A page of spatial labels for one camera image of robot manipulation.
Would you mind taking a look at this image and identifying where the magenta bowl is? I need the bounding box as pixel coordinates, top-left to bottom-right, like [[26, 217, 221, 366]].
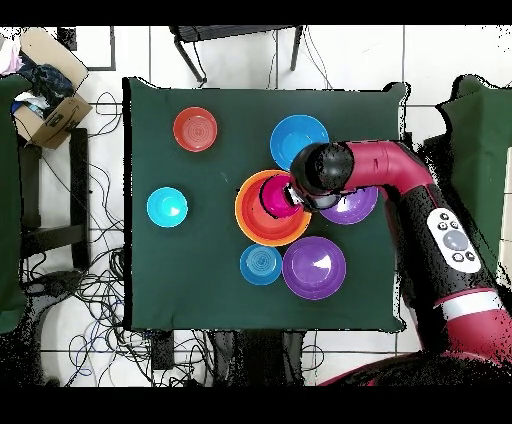
[[259, 174, 303, 219]]

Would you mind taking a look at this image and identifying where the glossy red bowl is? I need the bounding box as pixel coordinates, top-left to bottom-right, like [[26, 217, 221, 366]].
[[238, 174, 308, 241]]

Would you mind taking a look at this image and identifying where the large blue bowl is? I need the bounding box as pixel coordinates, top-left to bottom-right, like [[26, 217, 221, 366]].
[[269, 114, 331, 172]]

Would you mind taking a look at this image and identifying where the blue bowl with ring pattern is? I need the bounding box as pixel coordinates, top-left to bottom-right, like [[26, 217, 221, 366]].
[[239, 243, 284, 287]]

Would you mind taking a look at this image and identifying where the orange bowl with ring pattern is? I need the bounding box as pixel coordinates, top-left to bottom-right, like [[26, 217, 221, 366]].
[[172, 106, 219, 154]]

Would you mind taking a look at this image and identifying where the large orange bowl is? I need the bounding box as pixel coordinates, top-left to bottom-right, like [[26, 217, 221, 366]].
[[234, 169, 313, 248]]

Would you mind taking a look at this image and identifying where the purple bowl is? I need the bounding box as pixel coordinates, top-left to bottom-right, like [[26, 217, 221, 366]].
[[318, 185, 379, 226], [281, 235, 348, 301]]

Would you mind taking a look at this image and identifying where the cyan ribbed bowl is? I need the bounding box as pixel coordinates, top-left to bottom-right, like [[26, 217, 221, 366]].
[[146, 186, 189, 229]]

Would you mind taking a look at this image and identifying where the dark green tablecloth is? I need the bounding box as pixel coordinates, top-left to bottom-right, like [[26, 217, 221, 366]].
[[121, 75, 411, 333]]

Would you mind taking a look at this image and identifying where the black metal chair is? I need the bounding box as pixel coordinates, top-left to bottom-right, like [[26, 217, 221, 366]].
[[168, 24, 305, 85]]

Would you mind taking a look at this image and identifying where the green cloth covered table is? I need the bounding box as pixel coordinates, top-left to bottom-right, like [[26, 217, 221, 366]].
[[435, 74, 512, 281], [0, 73, 31, 335]]

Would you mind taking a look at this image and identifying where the black power adapter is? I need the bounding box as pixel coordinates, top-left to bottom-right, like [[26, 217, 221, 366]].
[[151, 329, 176, 371]]

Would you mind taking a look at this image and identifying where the white box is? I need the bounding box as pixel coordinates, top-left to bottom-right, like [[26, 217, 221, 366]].
[[496, 146, 512, 289]]

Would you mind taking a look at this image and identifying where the black bench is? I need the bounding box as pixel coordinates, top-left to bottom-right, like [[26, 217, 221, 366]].
[[17, 127, 92, 271]]

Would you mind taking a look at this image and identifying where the cardboard box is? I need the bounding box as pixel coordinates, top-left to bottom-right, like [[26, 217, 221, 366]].
[[11, 26, 94, 150]]

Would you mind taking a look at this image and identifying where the dark blue cloth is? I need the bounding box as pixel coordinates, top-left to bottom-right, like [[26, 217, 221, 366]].
[[17, 53, 77, 109]]

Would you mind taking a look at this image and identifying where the black floor box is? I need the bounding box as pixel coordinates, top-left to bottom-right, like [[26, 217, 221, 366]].
[[56, 26, 78, 52]]

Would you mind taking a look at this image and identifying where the pale pink cloth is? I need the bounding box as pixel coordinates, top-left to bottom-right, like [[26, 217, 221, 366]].
[[0, 37, 25, 77]]

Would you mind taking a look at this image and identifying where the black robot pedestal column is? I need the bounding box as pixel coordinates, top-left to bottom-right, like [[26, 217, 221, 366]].
[[211, 329, 305, 388]]

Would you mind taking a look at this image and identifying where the tangle of black cables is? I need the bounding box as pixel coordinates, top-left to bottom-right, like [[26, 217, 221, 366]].
[[19, 91, 213, 388]]

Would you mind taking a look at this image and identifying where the dark grey pedestal foot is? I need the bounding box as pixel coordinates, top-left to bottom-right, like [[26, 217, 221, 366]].
[[23, 269, 87, 299]]

